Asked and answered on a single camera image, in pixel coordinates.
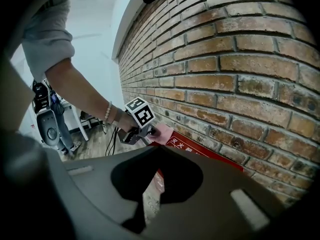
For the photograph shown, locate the pink cloth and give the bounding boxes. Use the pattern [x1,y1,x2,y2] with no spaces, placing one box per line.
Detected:
[149,123,175,146]

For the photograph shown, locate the person's left forearm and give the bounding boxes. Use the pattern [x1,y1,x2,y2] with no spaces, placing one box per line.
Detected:
[44,56,120,125]

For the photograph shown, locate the white beaded bracelet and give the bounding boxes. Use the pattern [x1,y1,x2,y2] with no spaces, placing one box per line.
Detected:
[103,100,113,122]

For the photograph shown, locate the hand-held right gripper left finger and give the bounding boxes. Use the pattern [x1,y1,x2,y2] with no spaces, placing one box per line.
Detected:
[110,146,161,235]

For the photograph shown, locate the black cable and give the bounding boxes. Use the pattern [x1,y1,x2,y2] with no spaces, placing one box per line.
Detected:
[104,125,121,157]

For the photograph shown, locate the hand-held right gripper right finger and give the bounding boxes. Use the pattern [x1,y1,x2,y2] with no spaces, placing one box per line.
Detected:
[157,146,204,205]

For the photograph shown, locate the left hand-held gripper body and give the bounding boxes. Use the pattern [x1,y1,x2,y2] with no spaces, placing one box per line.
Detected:
[117,96,163,145]

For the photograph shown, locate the grey device with round lens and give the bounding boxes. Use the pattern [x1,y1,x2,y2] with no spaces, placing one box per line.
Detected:
[31,78,61,147]

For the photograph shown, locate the person's left hand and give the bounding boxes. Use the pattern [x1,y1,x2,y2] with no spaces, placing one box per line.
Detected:
[116,108,139,133]

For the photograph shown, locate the red fire extinguisher box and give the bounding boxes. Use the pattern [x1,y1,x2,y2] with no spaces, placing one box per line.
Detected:
[146,130,245,195]

